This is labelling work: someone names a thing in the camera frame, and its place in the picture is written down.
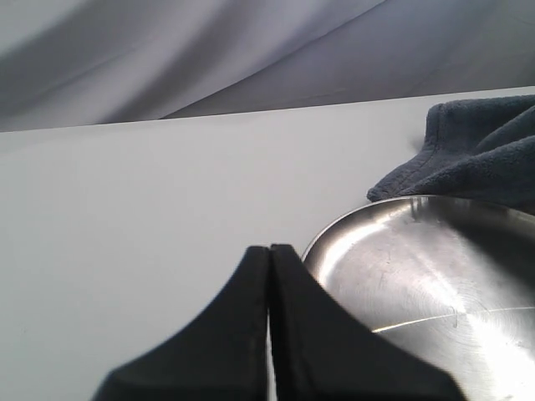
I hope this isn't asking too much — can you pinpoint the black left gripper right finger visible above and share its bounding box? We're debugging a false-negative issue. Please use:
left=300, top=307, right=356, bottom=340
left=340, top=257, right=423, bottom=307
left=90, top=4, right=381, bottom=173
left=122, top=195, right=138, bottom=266
left=269, top=245, right=465, bottom=400

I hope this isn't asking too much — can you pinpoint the round stainless steel plate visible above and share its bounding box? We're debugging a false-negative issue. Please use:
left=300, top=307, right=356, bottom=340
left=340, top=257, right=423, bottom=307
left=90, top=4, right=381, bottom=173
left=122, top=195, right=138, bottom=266
left=303, top=195, right=534, bottom=400

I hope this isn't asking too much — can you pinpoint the grey-blue fleece towel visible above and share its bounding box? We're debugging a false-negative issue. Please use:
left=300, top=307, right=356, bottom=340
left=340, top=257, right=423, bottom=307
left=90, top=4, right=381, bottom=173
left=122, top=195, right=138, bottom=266
left=367, top=95, right=534, bottom=213

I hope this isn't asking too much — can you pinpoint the white backdrop curtain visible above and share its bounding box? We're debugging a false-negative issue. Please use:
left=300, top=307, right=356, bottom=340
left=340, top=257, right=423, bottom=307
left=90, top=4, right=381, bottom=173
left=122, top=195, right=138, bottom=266
left=1, top=1, right=534, bottom=131

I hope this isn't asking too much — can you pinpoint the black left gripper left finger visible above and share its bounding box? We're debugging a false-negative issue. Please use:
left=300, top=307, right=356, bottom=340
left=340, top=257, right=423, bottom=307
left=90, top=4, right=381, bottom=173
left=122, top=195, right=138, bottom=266
left=94, top=246, right=269, bottom=400

